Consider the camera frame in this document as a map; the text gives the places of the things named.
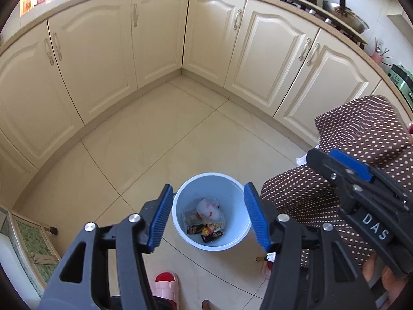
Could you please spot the cream lower kitchen cabinets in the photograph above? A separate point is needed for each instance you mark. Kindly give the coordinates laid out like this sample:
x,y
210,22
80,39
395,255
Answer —
x,y
96,55

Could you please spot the pink utensil holder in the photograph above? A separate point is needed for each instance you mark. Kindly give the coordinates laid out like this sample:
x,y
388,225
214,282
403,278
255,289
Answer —
x,y
377,57

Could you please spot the orange box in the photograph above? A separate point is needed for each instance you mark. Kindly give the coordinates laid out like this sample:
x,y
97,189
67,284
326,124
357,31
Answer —
x,y
26,4

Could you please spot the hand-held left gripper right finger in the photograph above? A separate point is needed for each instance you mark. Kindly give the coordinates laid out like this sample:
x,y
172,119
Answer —
x,y
258,216

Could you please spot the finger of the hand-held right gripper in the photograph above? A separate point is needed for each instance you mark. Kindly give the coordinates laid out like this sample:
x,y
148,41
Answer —
x,y
326,164
351,164

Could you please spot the brown polka dot tablecloth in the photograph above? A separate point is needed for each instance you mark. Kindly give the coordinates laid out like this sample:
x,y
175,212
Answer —
x,y
355,126

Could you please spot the light blue trash bin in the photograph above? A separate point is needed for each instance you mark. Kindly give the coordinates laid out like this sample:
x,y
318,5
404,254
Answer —
x,y
226,242

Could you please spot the bundle of colourful wrappers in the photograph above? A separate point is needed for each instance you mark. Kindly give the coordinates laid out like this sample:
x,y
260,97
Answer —
x,y
211,231

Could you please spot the black door stopper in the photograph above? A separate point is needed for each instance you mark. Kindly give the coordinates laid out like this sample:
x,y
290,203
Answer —
x,y
53,231

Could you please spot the green patterned glass door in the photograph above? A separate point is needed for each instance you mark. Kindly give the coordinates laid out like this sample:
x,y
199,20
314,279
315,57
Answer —
x,y
35,248

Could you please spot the pink and red slipper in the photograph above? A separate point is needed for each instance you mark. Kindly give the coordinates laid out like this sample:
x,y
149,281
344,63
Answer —
x,y
267,269
165,285

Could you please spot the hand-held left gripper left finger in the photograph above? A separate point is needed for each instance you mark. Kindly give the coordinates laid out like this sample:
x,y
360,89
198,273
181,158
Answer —
x,y
159,219

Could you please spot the green electric cooker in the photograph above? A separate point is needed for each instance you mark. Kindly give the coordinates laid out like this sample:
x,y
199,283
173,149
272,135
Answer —
x,y
403,79

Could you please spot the black gas stove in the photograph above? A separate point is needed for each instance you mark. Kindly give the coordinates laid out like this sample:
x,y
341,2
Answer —
x,y
303,1

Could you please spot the person's right hand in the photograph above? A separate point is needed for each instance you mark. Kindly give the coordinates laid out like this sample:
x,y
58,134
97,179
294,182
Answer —
x,y
397,285

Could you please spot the steel wok with lid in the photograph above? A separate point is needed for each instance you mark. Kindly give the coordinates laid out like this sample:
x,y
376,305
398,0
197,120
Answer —
x,y
347,17

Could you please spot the wrappers and trash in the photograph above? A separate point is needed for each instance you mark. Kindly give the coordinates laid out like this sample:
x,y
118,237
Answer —
x,y
209,210

